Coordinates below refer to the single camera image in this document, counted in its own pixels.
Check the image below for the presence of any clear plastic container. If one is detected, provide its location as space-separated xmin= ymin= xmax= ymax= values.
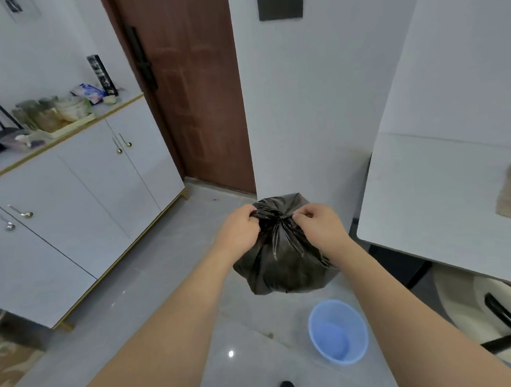
xmin=0 ymin=128 xmax=47 ymax=152

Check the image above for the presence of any white cabinet with gold trim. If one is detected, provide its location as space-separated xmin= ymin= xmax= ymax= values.
xmin=0 ymin=90 xmax=197 ymax=335

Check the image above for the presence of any brown wooden door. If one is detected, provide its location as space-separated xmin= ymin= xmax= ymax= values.
xmin=99 ymin=0 xmax=257 ymax=202

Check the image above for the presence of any person's left forearm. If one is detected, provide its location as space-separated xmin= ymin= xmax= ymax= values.
xmin=60 ymin=244 xmax=241 ymax=387

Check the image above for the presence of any blue wipes packet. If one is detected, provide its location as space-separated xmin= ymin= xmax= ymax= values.
xmin=69 ymin=82 xmax=107 ymax=107

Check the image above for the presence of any clear lidded bowl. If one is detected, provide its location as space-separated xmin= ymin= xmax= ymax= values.
xmin=54 ymin=94 xmax=93 ymax=123

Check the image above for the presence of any cream chair with black armrest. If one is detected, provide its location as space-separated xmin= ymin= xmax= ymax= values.
xmin=431 ymin=258 xmax=511 ymax=379

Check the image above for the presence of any brown patterned rug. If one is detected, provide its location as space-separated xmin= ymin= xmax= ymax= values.
xmin=0 ymin=334 xmax=47 ymax=387

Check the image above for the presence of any person's right forearm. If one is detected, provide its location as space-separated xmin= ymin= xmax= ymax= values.
xmin=326 ymin=228 xmax=511 ymax=387

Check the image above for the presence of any black garbage bag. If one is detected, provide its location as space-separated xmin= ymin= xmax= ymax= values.
xmin=229 ymin=191 xmax=342 ymax=297

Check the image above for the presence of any person's right hand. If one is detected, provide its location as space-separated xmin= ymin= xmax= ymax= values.
xmin=291 ymin=202 xmax=352 ymax=258

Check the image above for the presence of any black door lock handle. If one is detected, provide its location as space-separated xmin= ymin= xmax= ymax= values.
xmin=125 ymin=24 xmax=159 ymax=92

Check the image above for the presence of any cream tray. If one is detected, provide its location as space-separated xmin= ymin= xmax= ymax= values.
xmin=33 ymin=112 xmax=97 ymax=140

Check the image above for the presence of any black wall panel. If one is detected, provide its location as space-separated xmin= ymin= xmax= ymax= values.
xmin=257 ymin=0 xmax=306 ymax=22

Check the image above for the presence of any blue plastic waste bin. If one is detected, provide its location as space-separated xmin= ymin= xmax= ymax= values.
xmin=307 ymin=298 xmax=371 ymax=367

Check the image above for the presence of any tall black printed box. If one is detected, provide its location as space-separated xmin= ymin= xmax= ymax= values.
xmin=86 ymin=53 xmax=119 ymax=98

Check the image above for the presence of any person's left hand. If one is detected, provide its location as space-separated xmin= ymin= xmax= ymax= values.
xmin=213 ymin=203 xmax=265 ymax=262

